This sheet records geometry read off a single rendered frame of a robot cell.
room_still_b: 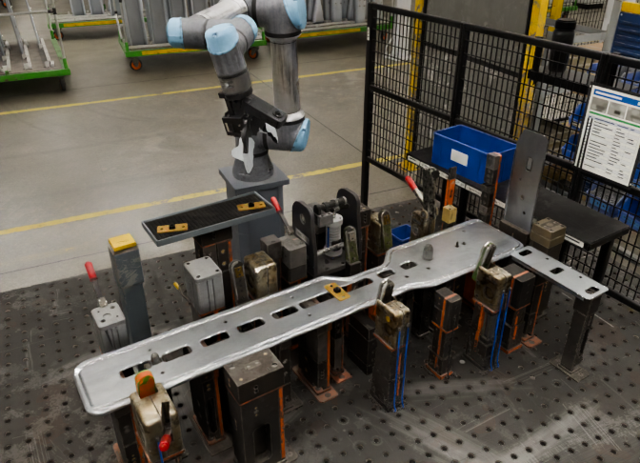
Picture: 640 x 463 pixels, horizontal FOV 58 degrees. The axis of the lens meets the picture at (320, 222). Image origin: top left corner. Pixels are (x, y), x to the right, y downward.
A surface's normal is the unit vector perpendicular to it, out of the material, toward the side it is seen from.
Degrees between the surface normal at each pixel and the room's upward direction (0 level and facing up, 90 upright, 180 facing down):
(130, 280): 90
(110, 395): 0
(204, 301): 90
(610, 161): 90
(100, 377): 0
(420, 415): 0
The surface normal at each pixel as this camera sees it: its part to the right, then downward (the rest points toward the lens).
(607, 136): -0.84, 0.26
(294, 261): 0.54, 0.41
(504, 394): 0.00, -0.88
